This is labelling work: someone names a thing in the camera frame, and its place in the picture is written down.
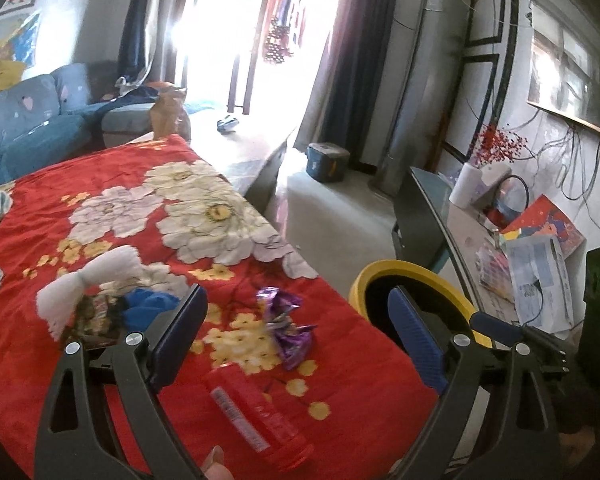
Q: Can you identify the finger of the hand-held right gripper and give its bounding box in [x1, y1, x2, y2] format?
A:
[469, 311, 570, 373]

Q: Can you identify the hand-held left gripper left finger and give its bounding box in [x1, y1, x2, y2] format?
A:
[34, 282, 208, 480]

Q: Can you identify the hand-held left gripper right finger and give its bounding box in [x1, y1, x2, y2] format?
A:
[387, 285, 566, 480]

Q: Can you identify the blue cloth item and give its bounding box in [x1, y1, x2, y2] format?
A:
[122, 286, 181, 333]

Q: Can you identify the yellow rimmed black bin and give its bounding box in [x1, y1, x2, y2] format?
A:
[349, 259, 493, 356]

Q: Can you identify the dark shiny snack wrapper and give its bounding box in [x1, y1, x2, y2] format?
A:
[60, 294, 128, 352]

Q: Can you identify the purple candy wrapper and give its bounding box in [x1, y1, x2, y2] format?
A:
[269, 321, 320, 372]
[256, 286, 302, 323]

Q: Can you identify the small white foam net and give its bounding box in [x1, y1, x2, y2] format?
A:
[36, 245, 146, 341]

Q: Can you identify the red transparent package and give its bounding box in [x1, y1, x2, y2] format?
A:
[202, 364, 315, 468]

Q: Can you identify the person's right hand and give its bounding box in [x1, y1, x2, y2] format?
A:
[559, 426, 600, 462]

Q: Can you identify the person's left hand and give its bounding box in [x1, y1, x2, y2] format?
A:
[202, 445, 237, 480]

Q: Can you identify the white paper box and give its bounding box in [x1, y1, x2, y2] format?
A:
[505, 235, 576, 333]

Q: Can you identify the red picture board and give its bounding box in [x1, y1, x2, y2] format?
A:
[500, 194, 587, 261]

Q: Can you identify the glass top television cabinet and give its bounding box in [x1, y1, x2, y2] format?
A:
[391, 166, 586, 346]

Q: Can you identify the white cylindrical vase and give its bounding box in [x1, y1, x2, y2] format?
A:
[449, 162, 483, 210]

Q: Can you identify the red floral blanket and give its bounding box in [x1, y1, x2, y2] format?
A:
[0, 132, 441, 480]

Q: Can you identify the dark coffee table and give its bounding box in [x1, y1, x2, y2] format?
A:
[130, 110, 298, 211]

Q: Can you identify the blue storage stool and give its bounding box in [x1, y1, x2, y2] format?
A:
[306, 142, 352, 184]

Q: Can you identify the brown paper bag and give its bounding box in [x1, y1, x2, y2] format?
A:
[149, 85, 193, 143]

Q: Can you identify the grey tower air conditioner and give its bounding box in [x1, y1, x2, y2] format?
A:
[370, 0, 473, 198]

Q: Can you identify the dark blue garment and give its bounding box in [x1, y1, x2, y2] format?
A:
[107, 85, 158, 106]

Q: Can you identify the brown framed balcony door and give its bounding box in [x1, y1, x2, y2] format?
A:
[172, 0, 351, 116]

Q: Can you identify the blue heart print sofa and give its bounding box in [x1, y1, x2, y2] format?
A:
[0, 62, 231, 191]

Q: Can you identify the grey blue curtain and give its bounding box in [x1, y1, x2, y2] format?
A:
[295, 0, 406, 153]

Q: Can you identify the row of hanging clothes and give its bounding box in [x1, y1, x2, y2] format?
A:
[262, 0, 308, 66]

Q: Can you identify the yellow pillow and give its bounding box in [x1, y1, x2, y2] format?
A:
[0, 60, 27, 92]

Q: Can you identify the dark blue curtain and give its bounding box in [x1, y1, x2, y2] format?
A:
[117, 0, 176, 86]

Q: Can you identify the country map poster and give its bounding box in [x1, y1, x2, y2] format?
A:
[0, 10, 41, 73]

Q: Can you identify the basket with black hoop handle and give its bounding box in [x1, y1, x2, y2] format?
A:
[485, 175, 531, 231]

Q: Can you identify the bundle of hanging black cables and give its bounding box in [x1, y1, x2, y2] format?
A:
[530, 110, 600, 241]

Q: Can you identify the wall mounted television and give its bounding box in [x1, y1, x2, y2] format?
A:
[525, 0, 600, 143]

